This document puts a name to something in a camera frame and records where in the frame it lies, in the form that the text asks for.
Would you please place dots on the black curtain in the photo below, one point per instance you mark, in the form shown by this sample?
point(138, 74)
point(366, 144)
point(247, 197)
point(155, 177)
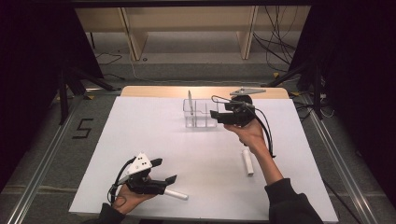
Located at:
point(31, 62)
point(358, 62)

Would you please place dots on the white tube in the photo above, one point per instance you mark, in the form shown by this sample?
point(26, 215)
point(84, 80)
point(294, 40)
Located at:
point(248, 163)

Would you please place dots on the white board table cover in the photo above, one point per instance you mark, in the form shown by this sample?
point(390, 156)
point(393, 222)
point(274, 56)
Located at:
point(186, 155)

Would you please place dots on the person's right hand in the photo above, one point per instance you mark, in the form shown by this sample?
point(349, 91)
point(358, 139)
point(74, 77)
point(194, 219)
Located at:
point(252, 135)

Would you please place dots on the black overhead bar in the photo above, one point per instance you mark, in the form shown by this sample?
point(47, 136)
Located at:
point(186, 3)

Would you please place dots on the light wooden table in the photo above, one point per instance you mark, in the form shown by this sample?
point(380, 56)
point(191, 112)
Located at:
point(155, 91)

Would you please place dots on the beige wooden shelf unit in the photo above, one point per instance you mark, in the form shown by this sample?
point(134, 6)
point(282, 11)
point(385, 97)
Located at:
point(186, 18)

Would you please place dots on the clear plastic desk organizer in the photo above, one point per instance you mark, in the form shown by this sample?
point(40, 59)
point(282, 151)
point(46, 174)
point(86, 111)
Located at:
point(211, 119)

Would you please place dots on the black tripod stand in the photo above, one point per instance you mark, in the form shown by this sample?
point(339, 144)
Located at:
point(317, 93)
point(63, 99)

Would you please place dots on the aluminium floor rail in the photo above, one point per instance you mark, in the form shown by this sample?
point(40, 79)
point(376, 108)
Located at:
point(34, 183)
point(342, 174)

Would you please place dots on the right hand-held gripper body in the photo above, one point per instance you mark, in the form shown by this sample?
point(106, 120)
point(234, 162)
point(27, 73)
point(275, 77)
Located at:
point(244, 118)

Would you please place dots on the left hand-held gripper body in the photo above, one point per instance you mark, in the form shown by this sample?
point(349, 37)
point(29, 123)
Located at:
point(141, 183)

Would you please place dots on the white pen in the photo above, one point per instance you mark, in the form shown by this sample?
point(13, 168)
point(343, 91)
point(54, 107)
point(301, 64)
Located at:
point(177, 194)

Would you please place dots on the person's left hand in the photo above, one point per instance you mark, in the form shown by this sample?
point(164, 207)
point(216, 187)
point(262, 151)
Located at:
point(129, 200)

